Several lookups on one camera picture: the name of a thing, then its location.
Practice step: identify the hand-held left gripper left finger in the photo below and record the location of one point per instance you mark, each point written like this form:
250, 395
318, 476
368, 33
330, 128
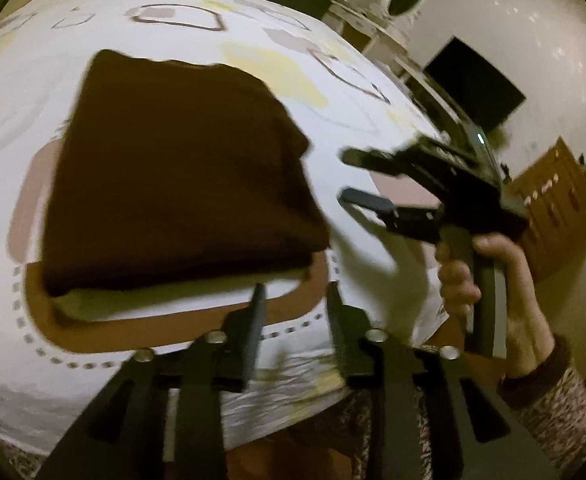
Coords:
254, 330

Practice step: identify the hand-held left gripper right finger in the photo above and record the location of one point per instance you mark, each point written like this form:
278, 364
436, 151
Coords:
337, 330

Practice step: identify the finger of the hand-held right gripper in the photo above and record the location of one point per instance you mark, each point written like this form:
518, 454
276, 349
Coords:
368, 202
373, 160

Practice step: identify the dark brown garment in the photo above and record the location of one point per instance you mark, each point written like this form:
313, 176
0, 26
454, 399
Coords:
173, 160

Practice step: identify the person's right forearm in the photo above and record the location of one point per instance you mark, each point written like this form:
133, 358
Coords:
560, 410

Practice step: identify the person's right hand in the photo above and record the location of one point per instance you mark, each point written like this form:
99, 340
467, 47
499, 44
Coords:
520, 310

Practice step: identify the brown wooden panel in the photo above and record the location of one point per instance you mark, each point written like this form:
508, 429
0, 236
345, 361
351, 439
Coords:
563, 200

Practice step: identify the black flat screen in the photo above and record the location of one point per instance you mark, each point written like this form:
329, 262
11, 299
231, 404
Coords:
473, 85

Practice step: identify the white vanity dresser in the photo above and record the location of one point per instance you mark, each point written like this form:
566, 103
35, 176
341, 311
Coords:
398, 25

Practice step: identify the white patterned bedsheet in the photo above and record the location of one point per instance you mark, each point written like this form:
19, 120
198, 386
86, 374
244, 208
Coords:
183, 35

